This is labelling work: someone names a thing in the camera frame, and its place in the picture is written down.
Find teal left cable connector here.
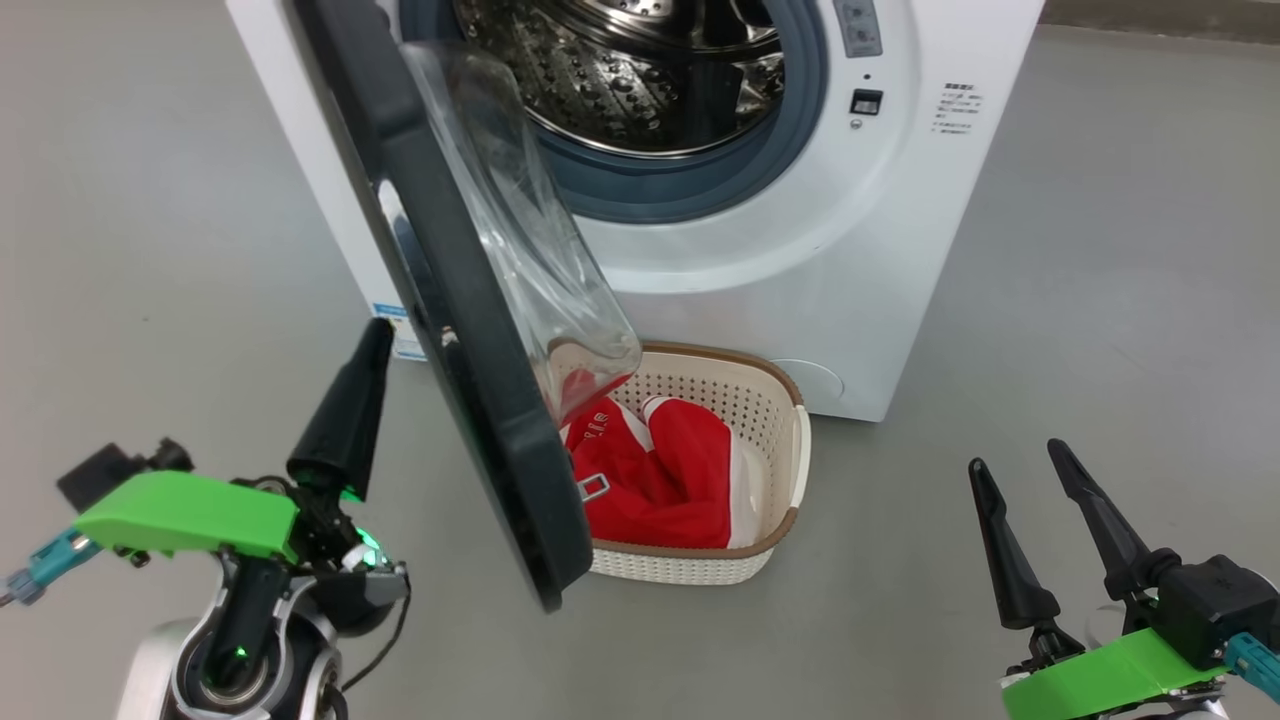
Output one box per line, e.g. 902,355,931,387
5,530,101,606

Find teal cable connector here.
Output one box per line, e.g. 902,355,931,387
5,530,101,606
1225,632,1280,703

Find white washing machine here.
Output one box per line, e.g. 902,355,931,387
225,0,1046,423

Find cream laundry basket brown rim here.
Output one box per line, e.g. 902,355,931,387
545,340,812,587

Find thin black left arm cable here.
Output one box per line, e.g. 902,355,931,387
340,575,413,693

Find teal right cable connector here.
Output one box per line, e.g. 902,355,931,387
1225,632,1280,703

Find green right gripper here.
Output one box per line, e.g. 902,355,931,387
968,438,1231,720

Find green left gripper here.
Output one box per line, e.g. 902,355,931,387
75,318,396,571

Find black washing machine door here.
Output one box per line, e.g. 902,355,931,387
293,0,643,613

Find blue white energy label sticker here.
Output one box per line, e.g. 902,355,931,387
372,303,429,361

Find red white garment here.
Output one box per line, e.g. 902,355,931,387
560,370,746,551

